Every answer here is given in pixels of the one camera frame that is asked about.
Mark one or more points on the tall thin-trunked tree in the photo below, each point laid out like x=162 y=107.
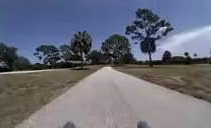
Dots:
x=148 y=30

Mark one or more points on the distant tree line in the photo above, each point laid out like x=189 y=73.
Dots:
x=193 y=60

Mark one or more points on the dry grass field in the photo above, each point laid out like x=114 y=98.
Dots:
x=23 y=90
x=179 y=78

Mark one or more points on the slim round-topped tree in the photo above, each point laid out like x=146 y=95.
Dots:
x=81 y=43

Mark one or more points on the small distant tree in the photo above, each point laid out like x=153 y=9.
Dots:
x=166 y=56

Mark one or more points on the clump of dark trees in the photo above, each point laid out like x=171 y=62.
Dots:
x=4 y=55

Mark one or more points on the pale grey concrete path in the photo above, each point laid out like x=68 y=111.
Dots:
x=106 y=100

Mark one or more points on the low spreading tree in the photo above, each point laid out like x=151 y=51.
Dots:
x=48 y=53
x=64 y=51

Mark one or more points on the low long building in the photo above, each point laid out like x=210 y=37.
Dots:
x=74 y=62

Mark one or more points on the robot's own part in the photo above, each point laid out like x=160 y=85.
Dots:
x=143 y=124
x=69 y=125

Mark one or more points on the broad round tree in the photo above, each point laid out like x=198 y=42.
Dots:
x=116 y=48

